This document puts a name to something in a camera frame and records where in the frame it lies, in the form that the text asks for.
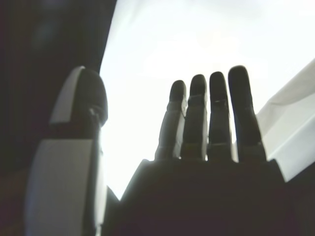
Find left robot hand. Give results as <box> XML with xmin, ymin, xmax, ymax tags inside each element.
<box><xmin>24</xmin><ymin>65</ymin><xmax>315</xmax><ymax>236</ymax></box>

